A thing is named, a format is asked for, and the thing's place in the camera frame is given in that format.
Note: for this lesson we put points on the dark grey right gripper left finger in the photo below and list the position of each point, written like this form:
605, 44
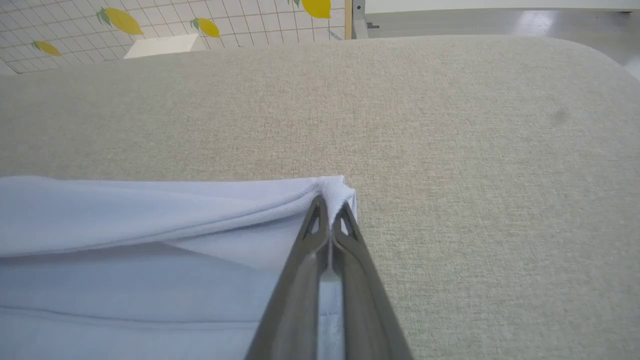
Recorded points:
297, 300

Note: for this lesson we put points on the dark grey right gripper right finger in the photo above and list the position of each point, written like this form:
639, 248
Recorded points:
365, 305

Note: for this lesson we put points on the light blue and white garment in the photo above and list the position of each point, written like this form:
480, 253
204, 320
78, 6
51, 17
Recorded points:
125, 270

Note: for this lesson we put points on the beige padded board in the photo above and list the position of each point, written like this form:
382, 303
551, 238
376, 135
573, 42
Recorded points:
480, 190

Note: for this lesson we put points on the white rectangular box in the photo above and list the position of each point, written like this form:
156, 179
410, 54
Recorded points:
162, 46

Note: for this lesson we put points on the lemon print grid mat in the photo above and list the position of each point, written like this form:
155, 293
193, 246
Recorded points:
150, 20

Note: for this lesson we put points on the wooden and metal post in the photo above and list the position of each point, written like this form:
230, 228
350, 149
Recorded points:
356, 17

